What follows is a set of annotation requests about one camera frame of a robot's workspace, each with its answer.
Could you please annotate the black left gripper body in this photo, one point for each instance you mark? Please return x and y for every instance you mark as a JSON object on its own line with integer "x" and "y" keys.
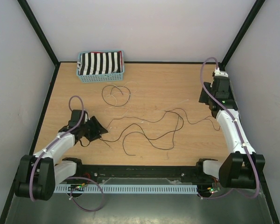
{"x": 91, "y": 129}

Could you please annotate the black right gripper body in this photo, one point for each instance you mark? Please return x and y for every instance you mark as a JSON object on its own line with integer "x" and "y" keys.
{"x": 204, "y": 98}

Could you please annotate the white zip tie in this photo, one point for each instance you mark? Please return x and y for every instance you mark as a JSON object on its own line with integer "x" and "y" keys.
{"x": 117, "y": 97}

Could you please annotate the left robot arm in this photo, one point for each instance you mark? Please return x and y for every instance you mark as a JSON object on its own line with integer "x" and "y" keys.
{"x": 49, "y": 158}

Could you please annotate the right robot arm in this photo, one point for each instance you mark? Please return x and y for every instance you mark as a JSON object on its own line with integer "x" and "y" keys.
{"x": 235, "y": 144}

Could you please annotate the light blue plastic basket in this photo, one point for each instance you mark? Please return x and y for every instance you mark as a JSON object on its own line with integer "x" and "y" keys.
{"x": 102, "y": 78}

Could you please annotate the black white striped cloth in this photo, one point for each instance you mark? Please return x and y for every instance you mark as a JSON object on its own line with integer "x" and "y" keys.
{"x": 100, "y": 63}

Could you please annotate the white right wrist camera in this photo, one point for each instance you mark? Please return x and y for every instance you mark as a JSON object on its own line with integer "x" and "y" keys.
{"x": 219, "y": 73}

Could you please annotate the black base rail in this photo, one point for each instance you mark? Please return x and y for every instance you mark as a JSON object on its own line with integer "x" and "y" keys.
{"x": 192, "y": 174}

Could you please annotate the light blue slotted cable duct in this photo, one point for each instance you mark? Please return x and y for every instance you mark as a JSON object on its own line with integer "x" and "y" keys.
{"x": 127, "y": 189}

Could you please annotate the black aluminium frame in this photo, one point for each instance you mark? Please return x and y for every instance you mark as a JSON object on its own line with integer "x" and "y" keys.
{"x": 7, "y": 213}

